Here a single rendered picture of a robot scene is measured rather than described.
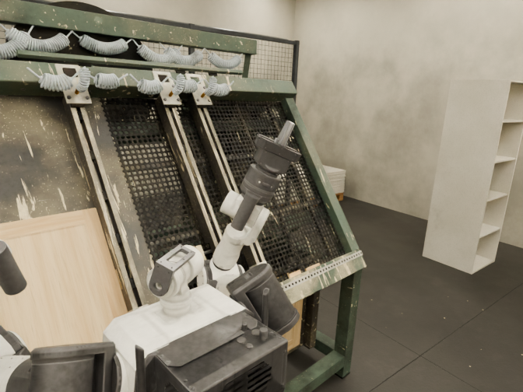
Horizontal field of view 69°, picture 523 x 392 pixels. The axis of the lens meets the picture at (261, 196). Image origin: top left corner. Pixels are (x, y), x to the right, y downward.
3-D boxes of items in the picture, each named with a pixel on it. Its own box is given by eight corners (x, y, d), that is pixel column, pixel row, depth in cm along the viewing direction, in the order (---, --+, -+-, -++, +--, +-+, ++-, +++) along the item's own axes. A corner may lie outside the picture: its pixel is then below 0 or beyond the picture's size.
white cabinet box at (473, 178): (471, 274, 416) (510, 79, 363) (422, 256, 460) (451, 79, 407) (494, 261, 452) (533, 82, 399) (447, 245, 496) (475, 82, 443)
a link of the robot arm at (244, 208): (277, 189, 102) (258, 225, 105) (242, 171, 103) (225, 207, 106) (271, 199, 91) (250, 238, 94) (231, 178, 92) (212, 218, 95)
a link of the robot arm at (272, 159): (306, 159, 93) (284, 201, 96) (295, 148, 102) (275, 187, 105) (261, 138, 89) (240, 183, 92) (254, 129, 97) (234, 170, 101)
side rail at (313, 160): (338, 256, 241) (352, 251, 233) (275, 106, 262) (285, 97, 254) (346, 253, 247) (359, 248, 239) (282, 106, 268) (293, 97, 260)
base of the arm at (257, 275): (281, 312, 98) (308, 314, 88) (245, 346, 91) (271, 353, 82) (251, 263, 97) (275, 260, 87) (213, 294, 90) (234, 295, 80)
